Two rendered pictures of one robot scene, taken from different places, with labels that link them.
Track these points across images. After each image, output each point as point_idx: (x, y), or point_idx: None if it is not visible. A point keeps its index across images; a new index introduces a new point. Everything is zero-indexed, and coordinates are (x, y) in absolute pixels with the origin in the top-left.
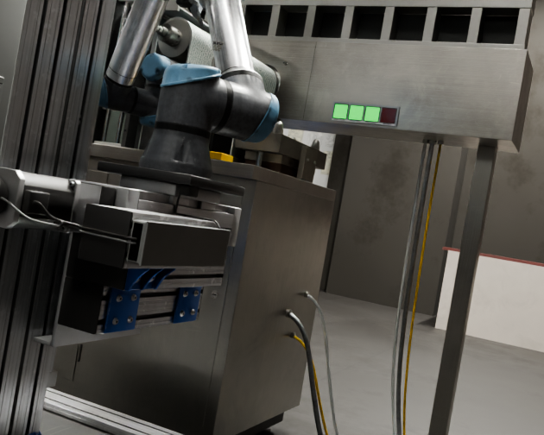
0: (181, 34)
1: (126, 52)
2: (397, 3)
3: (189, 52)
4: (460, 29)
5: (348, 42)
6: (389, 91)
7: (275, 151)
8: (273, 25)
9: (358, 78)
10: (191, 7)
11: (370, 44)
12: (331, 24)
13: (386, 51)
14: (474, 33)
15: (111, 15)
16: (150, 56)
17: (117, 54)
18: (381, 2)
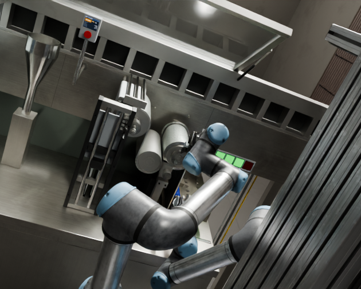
0: (141, 122)
1: (196, 276)
2: (273, 100)
3: (145, 137)
4: (298, 118)
5: (235, 115)
6: (252, 151)
7: (204, 221)
8: (184, 85)
9: (235, 139)
10: (184, 153)
11: (248, 120)
12: (221, 88)
13: (258, 128)
14: (309, 132)
15: None
16: (189, 246)
17: (188, 276)
18: (263, 96)
